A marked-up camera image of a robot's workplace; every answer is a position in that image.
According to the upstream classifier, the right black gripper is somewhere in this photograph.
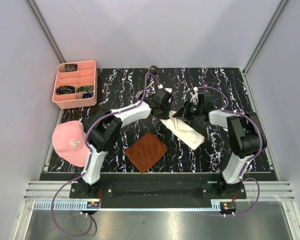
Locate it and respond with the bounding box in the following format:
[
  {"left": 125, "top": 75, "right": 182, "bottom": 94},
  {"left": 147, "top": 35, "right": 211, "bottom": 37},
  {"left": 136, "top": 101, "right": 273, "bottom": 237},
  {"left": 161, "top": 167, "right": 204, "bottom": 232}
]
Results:
[{"left": 172, "top": 99, "right": 203, "bottom": 122}]

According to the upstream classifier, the white cloth napkin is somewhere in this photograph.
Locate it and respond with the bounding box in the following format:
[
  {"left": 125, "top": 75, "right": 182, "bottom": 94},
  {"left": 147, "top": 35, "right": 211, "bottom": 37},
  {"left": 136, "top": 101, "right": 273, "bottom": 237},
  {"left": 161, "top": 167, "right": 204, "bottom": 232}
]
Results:
[{"left": 160, "top": 110, "right": 205, "bottom": 150}]

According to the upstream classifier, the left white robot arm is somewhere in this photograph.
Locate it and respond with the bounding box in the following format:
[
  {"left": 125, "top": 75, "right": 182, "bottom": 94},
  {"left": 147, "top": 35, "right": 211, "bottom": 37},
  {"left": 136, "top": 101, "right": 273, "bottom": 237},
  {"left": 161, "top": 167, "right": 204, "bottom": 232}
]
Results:
[{"left": 77, "top": 85, "right": 173, "bottom": 198}]

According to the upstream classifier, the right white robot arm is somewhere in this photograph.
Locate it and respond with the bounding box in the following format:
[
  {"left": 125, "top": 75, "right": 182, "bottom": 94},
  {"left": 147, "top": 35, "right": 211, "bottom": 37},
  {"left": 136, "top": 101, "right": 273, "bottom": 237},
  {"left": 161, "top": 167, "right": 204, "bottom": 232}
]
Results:
[{"left": 172, "top": 87, "right": 267, "bottom": 199}]

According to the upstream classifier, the black marble patterned mat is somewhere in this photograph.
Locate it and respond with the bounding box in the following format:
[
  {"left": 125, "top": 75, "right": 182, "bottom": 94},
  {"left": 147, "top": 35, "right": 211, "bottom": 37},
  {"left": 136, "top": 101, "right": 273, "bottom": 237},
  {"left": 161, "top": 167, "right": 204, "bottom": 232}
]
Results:
[{"left": 38, "top": 67, "right": 278, "bottom": 182}]

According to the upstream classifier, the black spoon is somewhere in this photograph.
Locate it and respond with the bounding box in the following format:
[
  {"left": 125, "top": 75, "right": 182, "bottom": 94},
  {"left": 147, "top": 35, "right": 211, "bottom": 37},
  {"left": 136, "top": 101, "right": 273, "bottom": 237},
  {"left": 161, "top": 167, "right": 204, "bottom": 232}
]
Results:
[{"left": 149, "top": 65, "right": 158, "bottom": 75}]

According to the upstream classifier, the brown folded cloth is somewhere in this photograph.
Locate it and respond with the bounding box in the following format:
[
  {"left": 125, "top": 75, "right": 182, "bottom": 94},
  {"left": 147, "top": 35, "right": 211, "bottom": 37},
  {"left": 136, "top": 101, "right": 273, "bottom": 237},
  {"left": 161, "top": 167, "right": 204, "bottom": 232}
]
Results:
[{"left": 125, "top": 132, "right": 168, "bottom": 174}]

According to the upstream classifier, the pink divided organizer tray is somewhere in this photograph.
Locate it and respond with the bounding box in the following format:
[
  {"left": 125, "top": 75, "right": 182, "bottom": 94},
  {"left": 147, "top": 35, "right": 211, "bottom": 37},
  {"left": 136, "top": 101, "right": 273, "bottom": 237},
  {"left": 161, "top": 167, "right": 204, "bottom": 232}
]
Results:
[{"left": 52, "top": 60, "right": 98, "bottom": 110}]

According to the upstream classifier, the pink baseball cap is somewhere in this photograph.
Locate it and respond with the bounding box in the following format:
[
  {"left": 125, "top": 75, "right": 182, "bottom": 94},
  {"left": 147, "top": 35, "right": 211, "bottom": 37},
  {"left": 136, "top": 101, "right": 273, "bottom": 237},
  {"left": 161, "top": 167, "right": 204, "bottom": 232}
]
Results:
[{"left": 52, "top": 120, "right": 90, "bottom": 168}]

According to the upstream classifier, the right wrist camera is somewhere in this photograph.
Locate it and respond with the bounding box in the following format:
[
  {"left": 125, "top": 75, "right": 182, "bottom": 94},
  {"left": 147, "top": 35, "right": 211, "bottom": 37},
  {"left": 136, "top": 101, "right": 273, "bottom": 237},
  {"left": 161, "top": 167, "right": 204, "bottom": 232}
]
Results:
[{"left": 189, "top": 87, "right": 213, "bottom": 106}]

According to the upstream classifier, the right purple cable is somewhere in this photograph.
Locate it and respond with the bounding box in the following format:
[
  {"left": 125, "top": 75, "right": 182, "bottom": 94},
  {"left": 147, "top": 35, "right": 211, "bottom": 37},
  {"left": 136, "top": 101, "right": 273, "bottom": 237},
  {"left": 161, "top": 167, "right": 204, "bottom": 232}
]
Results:
[{"left": 197, "top": 86, "right": 263, "bottom": 217}]

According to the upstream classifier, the purple cable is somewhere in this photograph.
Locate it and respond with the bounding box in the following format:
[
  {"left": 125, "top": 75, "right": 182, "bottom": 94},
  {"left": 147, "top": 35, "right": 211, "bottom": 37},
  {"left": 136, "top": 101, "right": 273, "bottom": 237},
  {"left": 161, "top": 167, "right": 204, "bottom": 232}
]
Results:
[
  {"left": 197, "top": 86, "right": 263, "bottom": 217},
  {"left": 51, "top": 71, "right": 163, "bottom": 236}
]

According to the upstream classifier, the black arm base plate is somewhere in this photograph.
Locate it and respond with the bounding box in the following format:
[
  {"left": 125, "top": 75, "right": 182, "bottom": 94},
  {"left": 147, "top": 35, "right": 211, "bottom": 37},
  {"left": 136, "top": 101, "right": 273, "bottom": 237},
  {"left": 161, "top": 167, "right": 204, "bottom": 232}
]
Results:
[{"left": 69, "top": 173, "right": 247, "bottom": 210}]

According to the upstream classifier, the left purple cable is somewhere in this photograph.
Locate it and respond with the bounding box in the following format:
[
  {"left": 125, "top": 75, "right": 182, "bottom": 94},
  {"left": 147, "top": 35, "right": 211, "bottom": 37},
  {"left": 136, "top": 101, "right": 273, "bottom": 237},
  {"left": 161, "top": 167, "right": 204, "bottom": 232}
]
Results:
[{"left": 51, "top": 71, "right": 163, "bottom": 236}]

